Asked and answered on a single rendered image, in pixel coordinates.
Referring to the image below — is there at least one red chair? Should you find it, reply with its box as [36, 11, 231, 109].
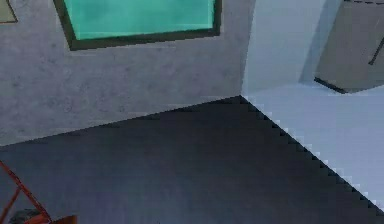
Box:
[0, 160, 78, 224]

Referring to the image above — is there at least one black door handle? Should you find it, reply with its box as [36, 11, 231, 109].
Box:
[368, 35, 384, 66]

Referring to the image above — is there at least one beige framed wall picture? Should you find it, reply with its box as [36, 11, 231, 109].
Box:
[0, 0, 19, 25]

